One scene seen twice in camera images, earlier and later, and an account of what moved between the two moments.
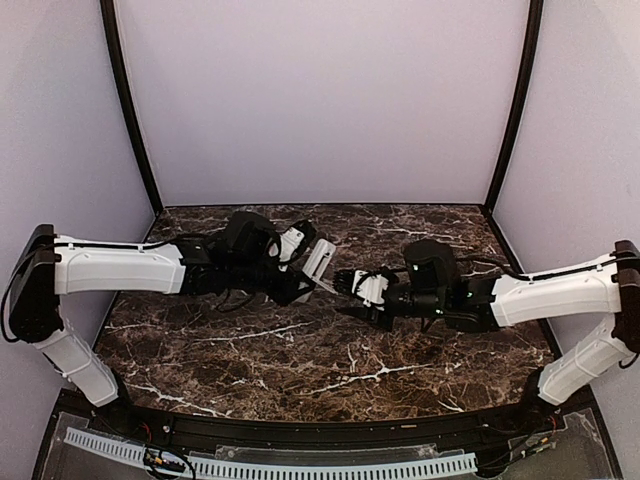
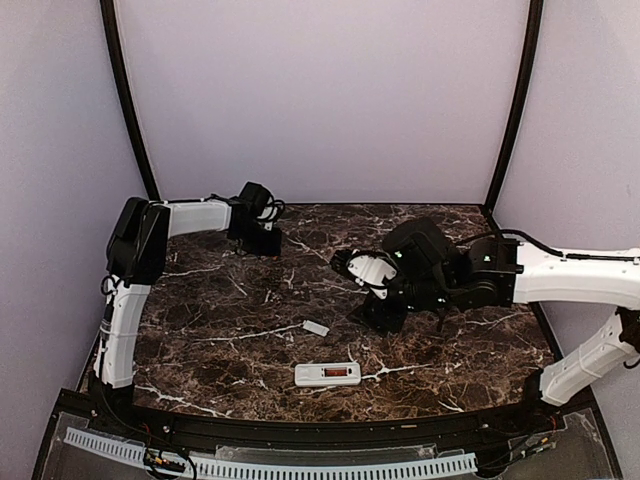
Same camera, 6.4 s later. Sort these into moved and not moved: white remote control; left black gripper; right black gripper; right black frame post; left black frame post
Moved: white remote control; left black gripper
Not moved: right black gripper; right black frame post; left black frame post
